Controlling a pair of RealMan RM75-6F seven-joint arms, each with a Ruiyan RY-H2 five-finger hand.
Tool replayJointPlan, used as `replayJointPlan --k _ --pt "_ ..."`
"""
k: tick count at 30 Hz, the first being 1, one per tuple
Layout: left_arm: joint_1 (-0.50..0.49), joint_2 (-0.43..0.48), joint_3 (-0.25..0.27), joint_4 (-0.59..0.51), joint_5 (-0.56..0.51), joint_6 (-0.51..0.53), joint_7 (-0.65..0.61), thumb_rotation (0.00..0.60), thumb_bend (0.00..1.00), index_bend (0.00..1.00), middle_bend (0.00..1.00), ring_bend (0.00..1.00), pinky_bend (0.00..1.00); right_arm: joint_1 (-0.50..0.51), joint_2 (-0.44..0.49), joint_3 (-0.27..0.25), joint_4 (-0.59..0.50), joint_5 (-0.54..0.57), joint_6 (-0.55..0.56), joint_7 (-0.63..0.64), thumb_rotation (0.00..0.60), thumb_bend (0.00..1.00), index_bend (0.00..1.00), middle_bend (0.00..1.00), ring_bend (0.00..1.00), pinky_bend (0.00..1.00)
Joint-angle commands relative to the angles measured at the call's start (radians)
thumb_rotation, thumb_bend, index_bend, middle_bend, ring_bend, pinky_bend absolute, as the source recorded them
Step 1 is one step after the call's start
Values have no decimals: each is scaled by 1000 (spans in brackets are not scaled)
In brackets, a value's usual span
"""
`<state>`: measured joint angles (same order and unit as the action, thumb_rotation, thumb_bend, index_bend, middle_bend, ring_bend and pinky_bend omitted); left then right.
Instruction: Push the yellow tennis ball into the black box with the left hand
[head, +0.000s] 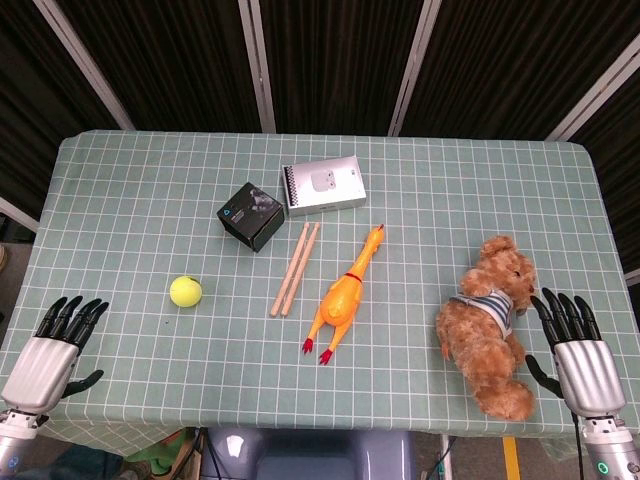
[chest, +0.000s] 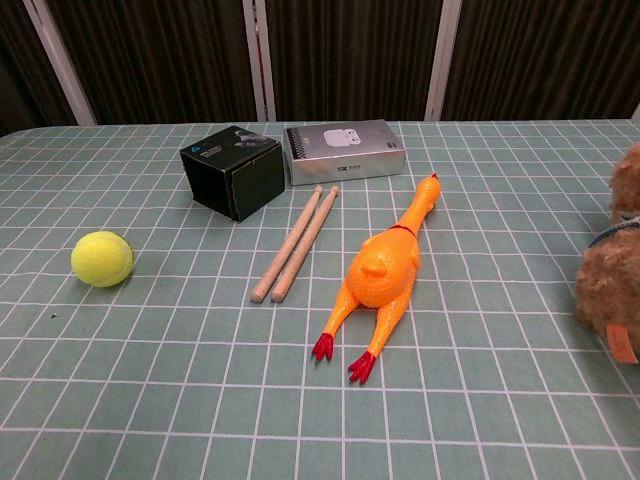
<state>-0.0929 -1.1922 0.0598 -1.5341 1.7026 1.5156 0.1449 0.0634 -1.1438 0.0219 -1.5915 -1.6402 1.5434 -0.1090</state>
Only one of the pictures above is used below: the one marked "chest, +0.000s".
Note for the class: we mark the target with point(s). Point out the black cardboard box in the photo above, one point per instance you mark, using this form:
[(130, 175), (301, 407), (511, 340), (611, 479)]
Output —
[(235, 190)]

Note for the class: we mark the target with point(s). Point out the yellow tennis ball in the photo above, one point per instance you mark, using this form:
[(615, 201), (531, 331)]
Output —
[(100, 259)]

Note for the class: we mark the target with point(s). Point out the silver earbuds box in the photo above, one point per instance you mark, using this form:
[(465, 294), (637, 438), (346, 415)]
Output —
[(345, 160)]

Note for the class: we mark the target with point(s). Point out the wooden drumstick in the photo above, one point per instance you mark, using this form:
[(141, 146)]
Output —
[(306, 245), (287, 245)]

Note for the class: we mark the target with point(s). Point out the orange rubber chicken toy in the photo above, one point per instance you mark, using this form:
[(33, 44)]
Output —
[(385, 270)]

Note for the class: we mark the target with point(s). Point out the dark ribbed partition panel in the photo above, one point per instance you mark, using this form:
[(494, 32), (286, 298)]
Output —
[(20, 75), (165, 60), (350, 60), (550, 60)]

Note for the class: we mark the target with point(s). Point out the green checked tablecloth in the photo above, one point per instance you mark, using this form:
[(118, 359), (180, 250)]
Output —
[(150, 400)]

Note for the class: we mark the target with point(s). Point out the brown teddy bear striped shirt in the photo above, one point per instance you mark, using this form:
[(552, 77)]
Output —
[(610, 280)]

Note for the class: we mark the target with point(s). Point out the white partition post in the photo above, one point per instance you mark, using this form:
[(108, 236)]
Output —
[(444, 60), (260, 60), (60, 60)]

